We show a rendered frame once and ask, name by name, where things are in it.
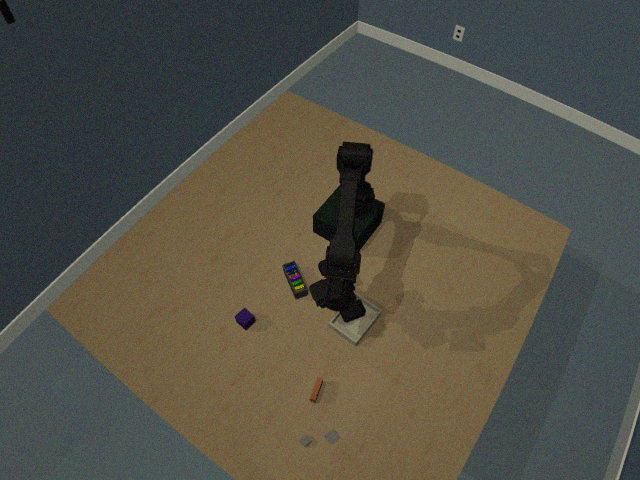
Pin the orange rectangular bar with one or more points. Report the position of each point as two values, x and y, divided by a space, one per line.
316 390

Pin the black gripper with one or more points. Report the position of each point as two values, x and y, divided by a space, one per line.
356 307

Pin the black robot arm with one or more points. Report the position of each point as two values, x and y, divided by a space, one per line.
354 161

